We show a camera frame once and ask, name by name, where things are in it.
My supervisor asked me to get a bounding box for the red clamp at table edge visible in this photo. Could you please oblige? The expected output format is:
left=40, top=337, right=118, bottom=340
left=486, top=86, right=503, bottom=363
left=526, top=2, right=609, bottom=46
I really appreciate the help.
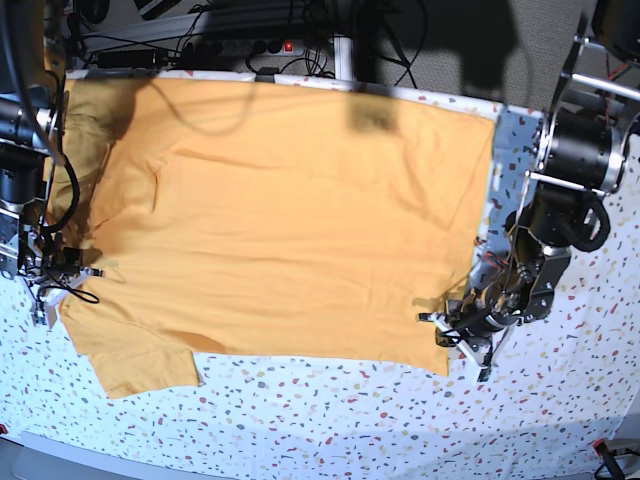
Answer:
left=593, top=439, right=625, bottom=480

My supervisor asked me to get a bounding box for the black table clamp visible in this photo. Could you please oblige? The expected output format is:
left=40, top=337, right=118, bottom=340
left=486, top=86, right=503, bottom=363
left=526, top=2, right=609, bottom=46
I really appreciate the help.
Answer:
left=255, top=67, right=279, bottom=83

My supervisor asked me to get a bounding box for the white metal post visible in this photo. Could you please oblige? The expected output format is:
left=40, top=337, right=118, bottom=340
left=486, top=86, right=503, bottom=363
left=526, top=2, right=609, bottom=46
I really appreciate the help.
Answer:
left=333, top=36, right=355, bottom=82

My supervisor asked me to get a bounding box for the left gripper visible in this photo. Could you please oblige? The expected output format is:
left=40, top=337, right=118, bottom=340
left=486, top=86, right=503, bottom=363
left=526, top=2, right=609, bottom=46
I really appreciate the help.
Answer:
left=418, top=296, right=515, bottom=368

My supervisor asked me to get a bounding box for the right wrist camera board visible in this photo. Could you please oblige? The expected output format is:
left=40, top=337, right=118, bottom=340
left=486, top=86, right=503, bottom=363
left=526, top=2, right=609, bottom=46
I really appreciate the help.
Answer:
left=30, top=304, right=57, bottom=329

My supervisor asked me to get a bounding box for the terrazzo patterned table cloth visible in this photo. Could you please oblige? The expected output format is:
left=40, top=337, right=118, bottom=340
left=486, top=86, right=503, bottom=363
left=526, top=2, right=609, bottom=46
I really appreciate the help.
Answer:
left=1, top=90, right=639, bottom=479

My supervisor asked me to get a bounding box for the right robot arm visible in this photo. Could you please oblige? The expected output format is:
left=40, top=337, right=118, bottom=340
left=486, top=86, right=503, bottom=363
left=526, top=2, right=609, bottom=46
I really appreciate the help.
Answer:
left=1, top=1, right=102, bottom=324

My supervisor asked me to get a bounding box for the yellow T-shirt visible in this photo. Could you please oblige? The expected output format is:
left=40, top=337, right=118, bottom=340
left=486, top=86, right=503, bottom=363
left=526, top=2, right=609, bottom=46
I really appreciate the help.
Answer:
left=61, top=79, right=494, bottom=399

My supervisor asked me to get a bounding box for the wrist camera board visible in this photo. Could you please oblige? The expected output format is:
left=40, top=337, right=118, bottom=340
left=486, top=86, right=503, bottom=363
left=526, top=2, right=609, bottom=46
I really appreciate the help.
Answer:
left=477, top=366, right=492, bottom=383
left=30, top=304, right=57, bottom=329

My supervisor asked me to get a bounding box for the power strip with red switch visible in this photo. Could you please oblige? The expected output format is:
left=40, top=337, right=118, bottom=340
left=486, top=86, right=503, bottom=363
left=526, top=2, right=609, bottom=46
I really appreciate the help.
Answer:
left=181, top=39, right=307, bottom=57

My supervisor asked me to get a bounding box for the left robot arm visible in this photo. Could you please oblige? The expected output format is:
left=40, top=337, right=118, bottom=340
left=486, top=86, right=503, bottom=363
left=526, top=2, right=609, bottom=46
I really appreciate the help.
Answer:
left=419, top=27, right=639, bottom=373

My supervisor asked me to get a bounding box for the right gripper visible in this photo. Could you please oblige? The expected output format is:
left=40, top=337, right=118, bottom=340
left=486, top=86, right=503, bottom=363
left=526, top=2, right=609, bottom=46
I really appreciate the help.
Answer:
left=18, top=247, right=103, bottom=315

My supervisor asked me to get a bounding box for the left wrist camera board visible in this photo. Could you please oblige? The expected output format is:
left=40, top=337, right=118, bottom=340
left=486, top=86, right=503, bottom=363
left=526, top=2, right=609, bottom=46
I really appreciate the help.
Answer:
left=477, top=366, right=492, bottom=383

